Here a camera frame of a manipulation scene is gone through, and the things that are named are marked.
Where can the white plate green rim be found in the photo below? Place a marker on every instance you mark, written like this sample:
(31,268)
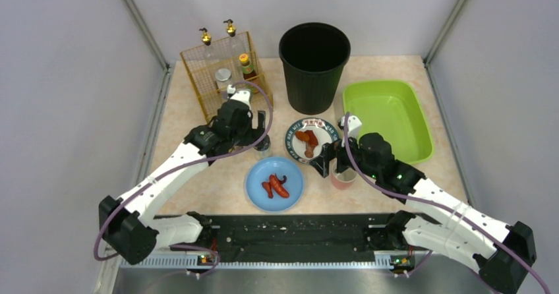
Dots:
(324,131)

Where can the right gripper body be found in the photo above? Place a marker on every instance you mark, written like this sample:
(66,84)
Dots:
(333,157)

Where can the silver lid spice jar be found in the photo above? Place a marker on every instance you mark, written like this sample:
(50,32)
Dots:
(223,78)

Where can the sauce bottle yellow cap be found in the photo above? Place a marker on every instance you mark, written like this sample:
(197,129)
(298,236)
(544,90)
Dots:
(248,69)

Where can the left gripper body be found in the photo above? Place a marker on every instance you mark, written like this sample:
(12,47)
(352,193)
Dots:
(256,128)

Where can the blue plastic plate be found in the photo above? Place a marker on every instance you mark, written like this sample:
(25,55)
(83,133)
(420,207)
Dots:
(261,171)

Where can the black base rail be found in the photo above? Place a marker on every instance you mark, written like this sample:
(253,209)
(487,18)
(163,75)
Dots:
(322,239)

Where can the red sausage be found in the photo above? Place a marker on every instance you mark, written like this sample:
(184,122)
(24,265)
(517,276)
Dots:
(275,185)

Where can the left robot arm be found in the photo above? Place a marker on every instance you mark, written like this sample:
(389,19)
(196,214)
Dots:
(128,223)

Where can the green plastic tray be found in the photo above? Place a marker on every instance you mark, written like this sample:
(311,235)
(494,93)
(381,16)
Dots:
(392,109)

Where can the roasted meat pieces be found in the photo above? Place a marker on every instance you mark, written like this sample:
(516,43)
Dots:
(310,140)

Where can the gold wire basket rack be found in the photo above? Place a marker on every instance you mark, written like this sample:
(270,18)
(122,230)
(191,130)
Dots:
(205,88)

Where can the black plastic trash bin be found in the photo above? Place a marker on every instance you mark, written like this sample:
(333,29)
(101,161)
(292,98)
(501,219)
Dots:
(313,55)

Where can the black lid seasoning jar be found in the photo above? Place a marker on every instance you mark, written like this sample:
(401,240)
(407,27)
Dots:
(263,149)

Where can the pink cup white inside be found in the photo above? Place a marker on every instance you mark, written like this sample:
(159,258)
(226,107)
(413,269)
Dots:
(343,180)

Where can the glass oil bottle gold spout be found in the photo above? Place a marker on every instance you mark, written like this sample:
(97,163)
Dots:
(209,55)

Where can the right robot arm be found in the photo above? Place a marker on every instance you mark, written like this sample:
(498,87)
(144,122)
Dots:
(502,254)

